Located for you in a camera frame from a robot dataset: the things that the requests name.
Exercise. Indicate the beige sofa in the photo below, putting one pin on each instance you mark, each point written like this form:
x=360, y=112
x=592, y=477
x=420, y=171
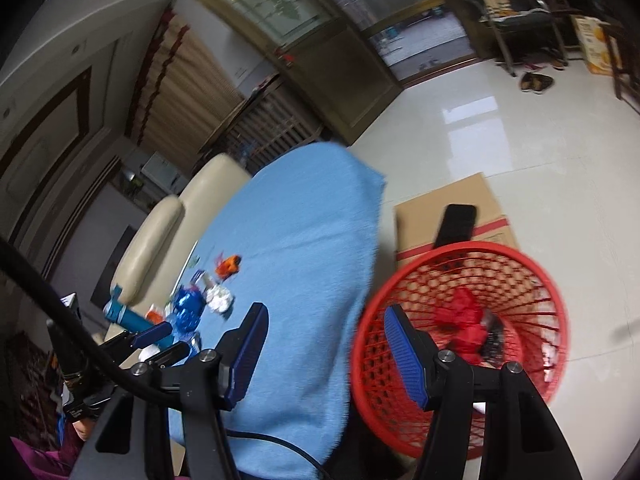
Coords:
x=150, y=240

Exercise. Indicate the black chair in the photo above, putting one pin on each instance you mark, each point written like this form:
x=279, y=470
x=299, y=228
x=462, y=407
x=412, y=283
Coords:
x=525, y=17

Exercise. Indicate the orange wrapper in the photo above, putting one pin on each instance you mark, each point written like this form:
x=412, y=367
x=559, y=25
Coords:
x=229, y=266

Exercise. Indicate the wooden stool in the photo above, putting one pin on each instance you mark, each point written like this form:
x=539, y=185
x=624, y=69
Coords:
x=619, y=75

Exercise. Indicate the teal tube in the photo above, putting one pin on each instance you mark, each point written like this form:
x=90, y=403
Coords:
x=132, y=316

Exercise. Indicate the green wrapper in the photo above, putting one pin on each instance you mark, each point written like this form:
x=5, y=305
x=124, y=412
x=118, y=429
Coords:
x=195, y=260

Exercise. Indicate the red white wrapper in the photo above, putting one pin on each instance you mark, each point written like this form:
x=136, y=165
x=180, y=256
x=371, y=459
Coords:
x=154, y=316

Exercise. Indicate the black phone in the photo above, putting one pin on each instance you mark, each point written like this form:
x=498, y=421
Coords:
x=457, y=222

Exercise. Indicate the dark crumpled wrapper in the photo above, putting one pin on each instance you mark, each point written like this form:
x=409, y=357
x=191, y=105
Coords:
x=494, y=335

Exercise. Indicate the person's purple clothing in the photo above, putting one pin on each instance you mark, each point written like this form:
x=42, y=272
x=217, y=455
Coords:
x=30, y=460

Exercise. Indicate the small blue white wrapper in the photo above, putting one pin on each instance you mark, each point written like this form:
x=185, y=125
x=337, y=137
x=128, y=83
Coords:
x=200, y=277

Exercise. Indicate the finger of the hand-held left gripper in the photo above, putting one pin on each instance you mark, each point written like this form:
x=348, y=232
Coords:
x=152, y=334
x=175, y=352

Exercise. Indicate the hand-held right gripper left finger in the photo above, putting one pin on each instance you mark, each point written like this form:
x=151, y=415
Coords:
x=244, y=360

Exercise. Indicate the red plastic basket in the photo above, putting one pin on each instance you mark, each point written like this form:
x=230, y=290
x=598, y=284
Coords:
x=370, y=390

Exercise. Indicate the brown slipper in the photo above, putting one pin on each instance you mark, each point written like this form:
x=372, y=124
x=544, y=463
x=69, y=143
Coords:
x=528, y=81
x=544, y=83

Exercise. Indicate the white orange carton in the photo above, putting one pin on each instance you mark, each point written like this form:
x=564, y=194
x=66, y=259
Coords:
x=592, y=45

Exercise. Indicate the white appliance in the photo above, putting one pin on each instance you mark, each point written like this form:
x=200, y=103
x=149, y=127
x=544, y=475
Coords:
x=160, y=172

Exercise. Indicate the small red plastic bag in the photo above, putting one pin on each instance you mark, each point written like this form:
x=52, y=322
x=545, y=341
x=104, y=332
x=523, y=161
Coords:
x=462, y=317

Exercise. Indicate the beige striped curtain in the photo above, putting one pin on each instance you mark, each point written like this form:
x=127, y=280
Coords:
x=185, y=85

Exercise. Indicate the white ball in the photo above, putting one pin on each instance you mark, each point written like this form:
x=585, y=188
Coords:
x=220, y=299

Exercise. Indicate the wooden glass door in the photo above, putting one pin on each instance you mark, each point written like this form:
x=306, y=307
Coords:
x=345, y=85
x=457, y=25

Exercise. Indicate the wooden crib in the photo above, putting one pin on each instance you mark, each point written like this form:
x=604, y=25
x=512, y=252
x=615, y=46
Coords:
x=270, y=130

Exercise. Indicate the cardboard box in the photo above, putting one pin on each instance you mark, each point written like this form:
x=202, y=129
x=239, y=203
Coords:
x=440, y=200

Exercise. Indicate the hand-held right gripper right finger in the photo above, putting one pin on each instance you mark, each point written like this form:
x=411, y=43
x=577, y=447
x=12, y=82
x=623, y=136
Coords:
x=405, y=360

